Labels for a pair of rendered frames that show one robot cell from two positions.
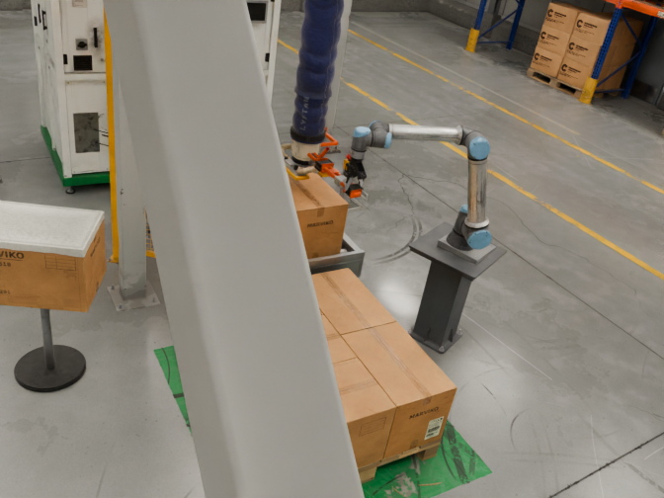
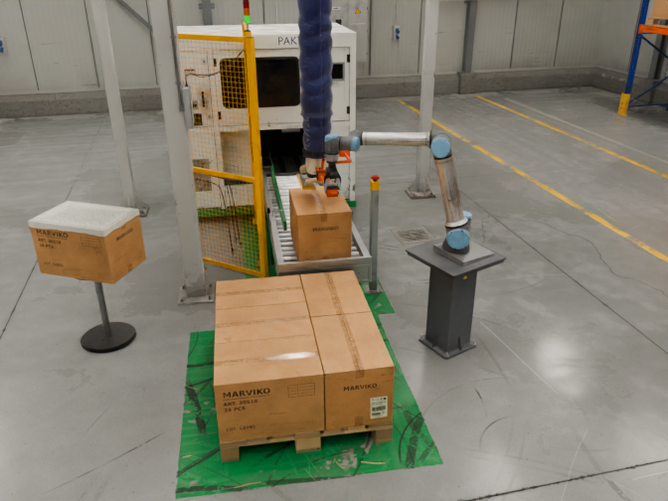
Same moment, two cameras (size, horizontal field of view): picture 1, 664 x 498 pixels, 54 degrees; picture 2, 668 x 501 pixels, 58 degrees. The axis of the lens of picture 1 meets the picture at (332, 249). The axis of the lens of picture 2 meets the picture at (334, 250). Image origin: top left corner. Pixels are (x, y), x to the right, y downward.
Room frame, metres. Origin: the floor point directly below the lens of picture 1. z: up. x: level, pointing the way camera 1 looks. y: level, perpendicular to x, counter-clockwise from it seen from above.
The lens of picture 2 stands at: (0.05, -1.62, 2.56)
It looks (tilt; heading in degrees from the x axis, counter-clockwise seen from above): 25 degrees down; 24
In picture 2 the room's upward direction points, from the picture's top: straight up
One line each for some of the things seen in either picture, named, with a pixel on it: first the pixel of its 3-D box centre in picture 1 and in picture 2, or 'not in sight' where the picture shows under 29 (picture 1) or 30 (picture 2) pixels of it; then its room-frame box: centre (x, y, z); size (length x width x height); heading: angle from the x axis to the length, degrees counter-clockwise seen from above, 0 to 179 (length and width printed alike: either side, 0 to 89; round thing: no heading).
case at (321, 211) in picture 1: (297, 211); (318, 223); (3.96, 0.27, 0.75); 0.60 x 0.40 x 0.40; 34
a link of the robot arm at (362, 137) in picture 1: (361, 138); (332, 143); (3.49, -0.06, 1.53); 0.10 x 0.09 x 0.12; 102
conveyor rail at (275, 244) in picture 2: not in sight; (270, 218); (4.43, 0.99, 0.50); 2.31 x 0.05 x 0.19; 34
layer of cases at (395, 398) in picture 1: (320, 365); (295, 345); (2.92, -0.05, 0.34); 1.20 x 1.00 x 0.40; 34
